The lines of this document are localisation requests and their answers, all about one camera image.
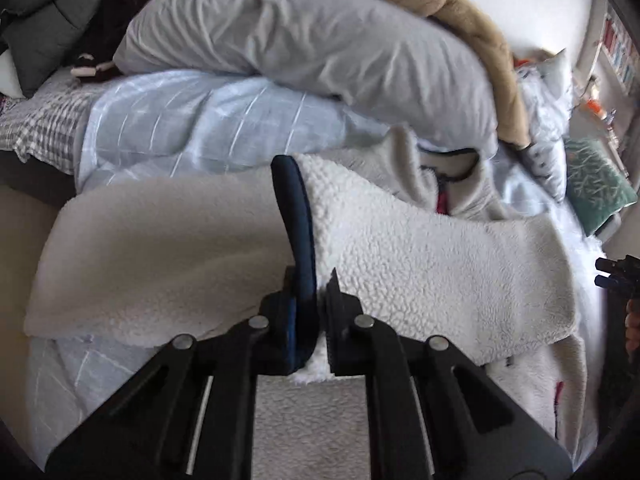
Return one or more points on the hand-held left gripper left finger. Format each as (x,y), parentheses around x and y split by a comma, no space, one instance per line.
(288,322)

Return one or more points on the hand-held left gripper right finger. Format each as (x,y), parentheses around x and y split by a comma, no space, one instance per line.
(336,330)

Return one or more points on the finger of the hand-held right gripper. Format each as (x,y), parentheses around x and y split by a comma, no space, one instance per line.
(620,272)

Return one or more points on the white fleece jacket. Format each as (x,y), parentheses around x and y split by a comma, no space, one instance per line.
(440,275)

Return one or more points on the teal patterned cushion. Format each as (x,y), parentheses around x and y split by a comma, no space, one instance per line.
(595,185)

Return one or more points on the white patterned pillow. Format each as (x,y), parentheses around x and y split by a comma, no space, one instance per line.
(547,110)

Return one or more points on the bookshelf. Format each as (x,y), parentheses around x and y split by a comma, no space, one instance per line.
(622,45)

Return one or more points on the grey pillow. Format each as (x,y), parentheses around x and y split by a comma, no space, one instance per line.
(300,35)

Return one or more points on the grey plaid sheet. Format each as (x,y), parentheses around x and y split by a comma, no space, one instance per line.
(45,120)

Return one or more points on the tan ribbed blanket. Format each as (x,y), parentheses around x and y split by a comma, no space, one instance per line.
(440,0)

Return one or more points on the black plush toy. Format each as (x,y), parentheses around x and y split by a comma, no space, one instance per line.
(117,15)

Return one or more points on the dark grey puffer jacket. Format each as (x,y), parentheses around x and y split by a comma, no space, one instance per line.
(45,25)

